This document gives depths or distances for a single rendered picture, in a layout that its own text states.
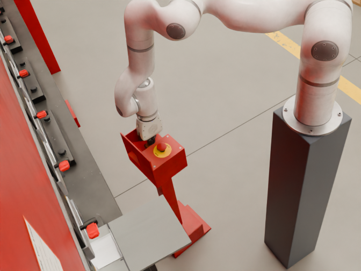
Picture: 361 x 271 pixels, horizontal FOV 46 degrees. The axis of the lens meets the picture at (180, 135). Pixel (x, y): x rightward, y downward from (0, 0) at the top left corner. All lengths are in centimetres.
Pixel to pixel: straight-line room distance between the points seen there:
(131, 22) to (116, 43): 223
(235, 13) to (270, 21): 10
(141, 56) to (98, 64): 201
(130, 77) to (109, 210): 45
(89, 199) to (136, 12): 64
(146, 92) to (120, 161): 121
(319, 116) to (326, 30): 36
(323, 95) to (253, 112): 152
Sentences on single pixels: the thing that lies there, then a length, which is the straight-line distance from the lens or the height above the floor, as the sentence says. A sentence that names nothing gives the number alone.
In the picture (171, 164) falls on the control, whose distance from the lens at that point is 167.
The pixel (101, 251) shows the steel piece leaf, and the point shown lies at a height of 100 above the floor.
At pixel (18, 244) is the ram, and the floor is 176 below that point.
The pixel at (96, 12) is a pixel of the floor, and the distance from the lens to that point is 396.
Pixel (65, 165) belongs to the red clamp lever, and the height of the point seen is 131.
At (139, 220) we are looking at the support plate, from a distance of 126.
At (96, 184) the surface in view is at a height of 88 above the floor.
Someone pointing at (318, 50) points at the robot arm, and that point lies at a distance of 113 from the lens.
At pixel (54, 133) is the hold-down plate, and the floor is 90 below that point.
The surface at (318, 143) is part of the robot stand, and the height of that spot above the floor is 98.
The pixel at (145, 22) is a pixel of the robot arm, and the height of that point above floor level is 136.
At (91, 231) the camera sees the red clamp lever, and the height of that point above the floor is 131.
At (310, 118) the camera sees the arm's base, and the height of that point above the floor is 105.
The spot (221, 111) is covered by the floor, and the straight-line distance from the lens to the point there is 283.
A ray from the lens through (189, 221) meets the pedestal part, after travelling 224.
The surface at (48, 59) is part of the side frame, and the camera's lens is 336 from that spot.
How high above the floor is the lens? 208
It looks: 50 degrees down
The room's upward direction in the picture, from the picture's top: 11 degrees counter-clockwise
